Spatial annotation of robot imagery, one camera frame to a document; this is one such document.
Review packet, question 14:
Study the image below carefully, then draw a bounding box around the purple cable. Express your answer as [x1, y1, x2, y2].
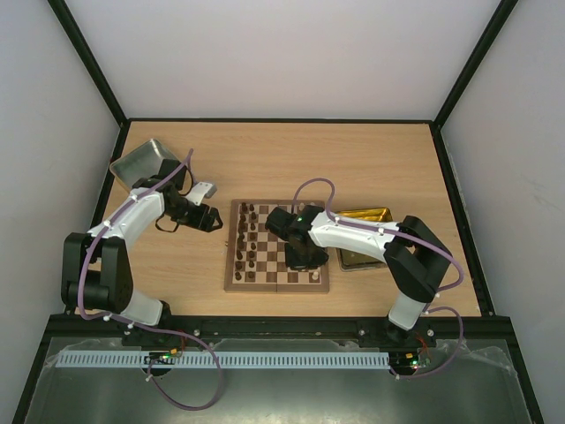
[292, 178, 465, 382]
[77, 148, 226, 408]

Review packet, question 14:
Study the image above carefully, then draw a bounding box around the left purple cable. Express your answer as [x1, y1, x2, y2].
[77, 148, 226, 408]

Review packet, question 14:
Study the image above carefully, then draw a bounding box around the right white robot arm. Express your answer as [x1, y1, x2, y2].
[265, 205, 452, 346]

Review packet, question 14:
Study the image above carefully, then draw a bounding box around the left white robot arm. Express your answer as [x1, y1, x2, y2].
[61, 159, 222, 327]

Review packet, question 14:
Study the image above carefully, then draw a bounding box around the black aluminium frame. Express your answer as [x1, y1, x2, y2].
[0, 0, 565, 424]

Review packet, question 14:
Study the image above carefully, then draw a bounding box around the gold tin with pieces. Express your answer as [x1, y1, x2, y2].
[336, 208, 393, 271]

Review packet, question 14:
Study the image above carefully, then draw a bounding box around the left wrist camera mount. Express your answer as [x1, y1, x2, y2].
[185, 181, 217, 206]

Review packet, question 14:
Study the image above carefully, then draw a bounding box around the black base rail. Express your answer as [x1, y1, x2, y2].
[43, 314, 513, 350]

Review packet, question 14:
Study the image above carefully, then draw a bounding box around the white slotted cable duct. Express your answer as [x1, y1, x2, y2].
[55, 351, 389, 370]

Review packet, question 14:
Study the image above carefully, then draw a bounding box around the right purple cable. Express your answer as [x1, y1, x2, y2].
[292, 178, 465, 382]

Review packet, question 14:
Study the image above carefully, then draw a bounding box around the silver metal tin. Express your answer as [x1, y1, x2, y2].
[109, 139, 179, 191]

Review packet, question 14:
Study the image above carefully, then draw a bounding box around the wooden chess board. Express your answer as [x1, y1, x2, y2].
[224, 199, 329, 293]

